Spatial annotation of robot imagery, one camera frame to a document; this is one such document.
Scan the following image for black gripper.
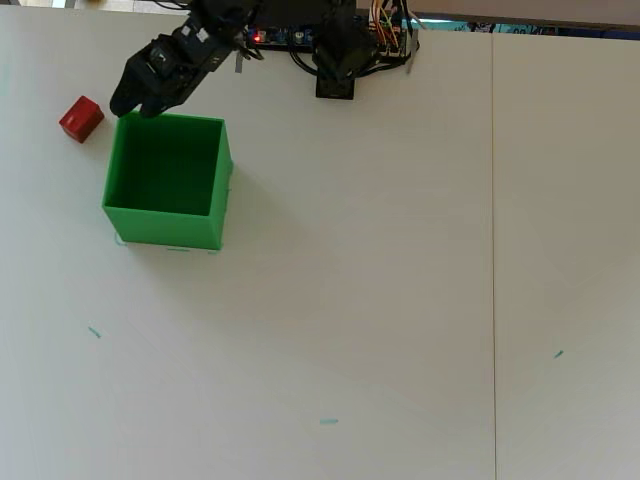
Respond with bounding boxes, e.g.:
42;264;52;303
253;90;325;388
109;19;242;120

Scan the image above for red block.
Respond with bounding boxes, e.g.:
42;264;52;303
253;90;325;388
58;95;105;145

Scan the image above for green bin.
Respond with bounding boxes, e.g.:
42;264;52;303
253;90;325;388
101;112;235;251

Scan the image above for blue controller circuit board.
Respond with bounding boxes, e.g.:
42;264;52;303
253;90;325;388
244;27;316;51

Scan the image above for coloured jumper wires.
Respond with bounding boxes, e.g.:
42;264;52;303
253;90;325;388
367;0;407;49

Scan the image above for circuit board with jumper wires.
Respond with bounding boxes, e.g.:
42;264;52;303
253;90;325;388
369;19;419;64

